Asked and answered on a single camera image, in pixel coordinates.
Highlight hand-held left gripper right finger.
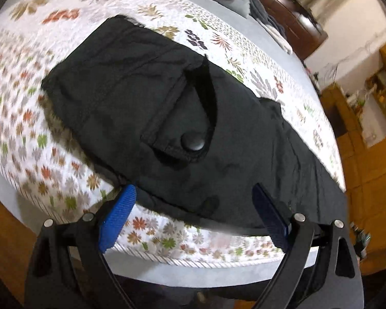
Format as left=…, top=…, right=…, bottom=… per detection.
left=251, top=183, right=365, bottom=309

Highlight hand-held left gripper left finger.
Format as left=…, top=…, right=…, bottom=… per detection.
left=23, top=184, right=138, bottom=309

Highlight black pants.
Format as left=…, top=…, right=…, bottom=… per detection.
left=41, top=14, right=348, bottom=237

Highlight bed with grey sheet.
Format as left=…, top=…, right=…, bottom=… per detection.
left=0, top=0, right=348, bottom=298

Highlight light wooden cabinet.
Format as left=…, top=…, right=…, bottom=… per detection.
left=321, top=39, right=386, bottom=276

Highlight floral printed blanket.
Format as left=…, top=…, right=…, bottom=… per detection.
left=0, top=0, right=347, bottom=269

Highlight white cloth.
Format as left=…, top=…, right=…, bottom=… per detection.
left=270, top=25, right=294, bottom=55

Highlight dark wooden dresser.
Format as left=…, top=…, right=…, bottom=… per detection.
left=257, top=0, right=329, bottom=60

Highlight dark clothing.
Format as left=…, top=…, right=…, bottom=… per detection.
left=249, top=0, right=287, bottom=39

